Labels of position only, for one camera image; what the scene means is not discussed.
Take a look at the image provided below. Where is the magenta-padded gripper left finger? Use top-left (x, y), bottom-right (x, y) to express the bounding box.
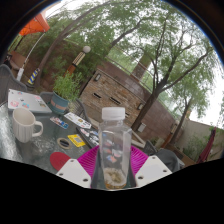
top-left (55, 144), bottom-right (101, 190)

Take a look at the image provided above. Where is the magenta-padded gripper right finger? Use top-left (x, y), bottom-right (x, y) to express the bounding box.
top-left (127, 145), bottom-right (173, 188)

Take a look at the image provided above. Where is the clear bottle with white cap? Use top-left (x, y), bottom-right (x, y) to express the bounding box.
top-left (98, 106), bottom-right (133, 190)

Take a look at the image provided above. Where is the flat round red coaster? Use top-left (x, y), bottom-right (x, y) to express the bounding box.
top-left (49, 151), bottom-right (72, 172)

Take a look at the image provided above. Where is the yellow card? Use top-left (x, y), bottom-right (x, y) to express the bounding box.
top-left (67, 133), bottom-right (87, 148)

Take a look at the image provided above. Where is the black laptop with stickers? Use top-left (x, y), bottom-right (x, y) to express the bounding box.
top-left (75, 125), bottom-right (101, 149)

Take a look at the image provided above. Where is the blue sticker card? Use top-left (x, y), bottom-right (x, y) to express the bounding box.
top-left (49, 115), bottom-right (70, 130)

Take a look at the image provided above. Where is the white sticker sheet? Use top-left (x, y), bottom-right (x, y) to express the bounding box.
top-left (63, 111), bottom-right (92, 130)

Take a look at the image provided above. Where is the white ribbed mug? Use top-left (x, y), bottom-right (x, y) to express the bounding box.
top-left (12, 107), bottom-right (44, 144)

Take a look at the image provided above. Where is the dark-trunked tree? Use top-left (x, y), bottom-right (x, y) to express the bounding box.
top-left (131, 19), bottom-right (218, 133)

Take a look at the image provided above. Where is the green plant in teal pot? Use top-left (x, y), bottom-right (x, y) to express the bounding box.
top-left (49, 71), bottom-right (84, 116)

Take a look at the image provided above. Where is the silver laptop with stickers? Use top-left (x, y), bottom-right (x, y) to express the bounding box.
top-left (7, 88), bottom-right (53, 114)

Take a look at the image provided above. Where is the blue yellow striped bollard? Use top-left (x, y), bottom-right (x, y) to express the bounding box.
top-left (27, 68), bottom-right (41, 85)

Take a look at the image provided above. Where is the leaning grey-trunked tree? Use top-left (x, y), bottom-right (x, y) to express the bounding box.
top-left (34, 6), bottom-right (151, 89)

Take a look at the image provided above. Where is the orange canopy tent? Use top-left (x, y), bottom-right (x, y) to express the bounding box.
top-left (16, 13), bottom-right (51, 81)

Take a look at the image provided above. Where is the tape roll ring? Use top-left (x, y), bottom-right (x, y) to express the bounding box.
top-left (56, 136), bottom-right (72, 150)

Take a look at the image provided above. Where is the globe lamp post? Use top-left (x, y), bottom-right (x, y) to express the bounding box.
top-left (66, 45), bottom-right (92, 76)

